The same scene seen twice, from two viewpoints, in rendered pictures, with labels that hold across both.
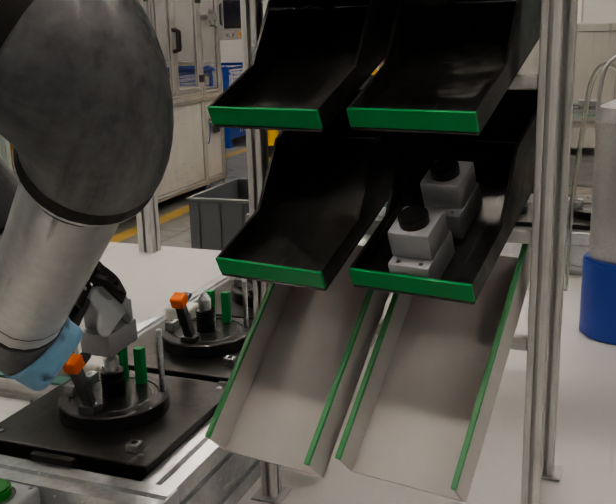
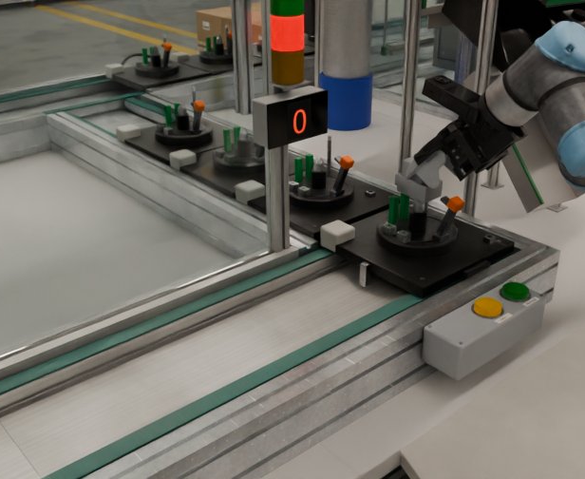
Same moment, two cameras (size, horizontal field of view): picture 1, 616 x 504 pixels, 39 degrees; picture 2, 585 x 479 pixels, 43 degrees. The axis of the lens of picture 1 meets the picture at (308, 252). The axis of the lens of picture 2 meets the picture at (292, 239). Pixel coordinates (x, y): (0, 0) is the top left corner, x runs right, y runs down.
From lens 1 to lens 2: 1.54 m
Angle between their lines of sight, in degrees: 58
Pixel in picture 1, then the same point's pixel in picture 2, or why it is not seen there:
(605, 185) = (349, 28)
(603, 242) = (349, 66)
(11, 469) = (471, 287)
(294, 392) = (532, 166)
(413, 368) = not seen: hidden behind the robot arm
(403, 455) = not seen: outside the picture
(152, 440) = (478, 235)
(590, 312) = (344, 113)
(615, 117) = not seen: outside the picture
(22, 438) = (442, 273)
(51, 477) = (493, 276)
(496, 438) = (445, 184)
